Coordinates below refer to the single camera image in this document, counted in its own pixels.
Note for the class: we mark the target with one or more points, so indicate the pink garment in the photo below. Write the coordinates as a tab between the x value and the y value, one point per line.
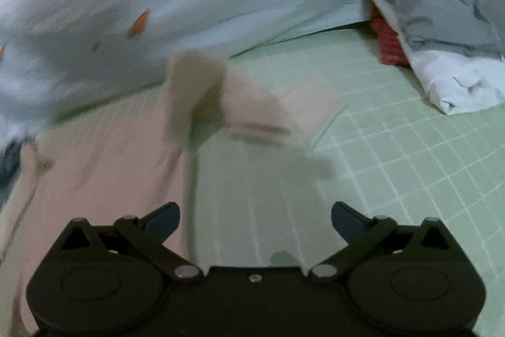
98	171

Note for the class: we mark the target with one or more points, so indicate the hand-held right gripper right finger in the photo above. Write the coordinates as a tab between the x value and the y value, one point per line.
346	221

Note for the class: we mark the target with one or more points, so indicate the red ribbed cloth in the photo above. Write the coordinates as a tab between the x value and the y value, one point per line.
388	41

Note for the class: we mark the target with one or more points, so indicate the grey and white pillow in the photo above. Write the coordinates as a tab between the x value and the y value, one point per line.
442	29

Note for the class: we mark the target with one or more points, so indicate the dark grey cloth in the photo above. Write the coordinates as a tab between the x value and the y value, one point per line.
10	171

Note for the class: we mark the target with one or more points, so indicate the green checked bed sheet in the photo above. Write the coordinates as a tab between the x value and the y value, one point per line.
394	171

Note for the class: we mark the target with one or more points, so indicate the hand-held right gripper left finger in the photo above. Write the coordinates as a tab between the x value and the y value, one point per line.
162	221

